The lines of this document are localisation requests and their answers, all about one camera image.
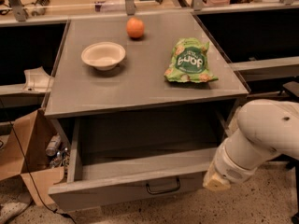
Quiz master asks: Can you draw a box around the grey top drawer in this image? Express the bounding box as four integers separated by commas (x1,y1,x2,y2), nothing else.
49,113,221,212

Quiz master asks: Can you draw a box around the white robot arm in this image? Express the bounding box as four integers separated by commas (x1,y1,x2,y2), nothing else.
203,99,299,191

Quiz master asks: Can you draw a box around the grey drawer cabinet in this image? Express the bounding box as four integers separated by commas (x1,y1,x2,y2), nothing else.
41,10,252,147

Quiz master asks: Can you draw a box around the black office chair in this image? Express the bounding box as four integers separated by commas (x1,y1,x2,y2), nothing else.
278,81,299,224

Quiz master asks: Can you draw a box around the green snack chip bag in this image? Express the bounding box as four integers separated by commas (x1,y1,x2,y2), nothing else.
164,37,218,83

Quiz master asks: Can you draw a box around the silver can in box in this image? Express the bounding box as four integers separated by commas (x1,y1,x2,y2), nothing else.
46,134,62,157

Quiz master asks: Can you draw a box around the white paper bowl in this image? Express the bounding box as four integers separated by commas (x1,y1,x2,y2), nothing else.
81,42,126,71

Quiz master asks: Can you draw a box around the orange fruit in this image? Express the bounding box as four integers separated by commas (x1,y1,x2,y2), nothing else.
126,18,145,38

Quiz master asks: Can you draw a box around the brown cardboard box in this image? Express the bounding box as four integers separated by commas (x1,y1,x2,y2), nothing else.
0,110,64,206

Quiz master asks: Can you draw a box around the white shoe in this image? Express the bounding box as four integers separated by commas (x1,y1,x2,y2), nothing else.
0,192,33,224

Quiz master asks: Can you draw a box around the grey handheld tool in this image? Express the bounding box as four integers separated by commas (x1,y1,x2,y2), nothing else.
31,0,50,16

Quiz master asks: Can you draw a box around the black top drawer handle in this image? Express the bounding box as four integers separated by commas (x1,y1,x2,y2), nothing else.
146,177,181,195

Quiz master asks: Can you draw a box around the black cable on floor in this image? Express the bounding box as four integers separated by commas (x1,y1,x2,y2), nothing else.
0,98,78,224

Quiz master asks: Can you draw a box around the white plastic bracket piece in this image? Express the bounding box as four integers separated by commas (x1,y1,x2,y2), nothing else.
22,67,54,93

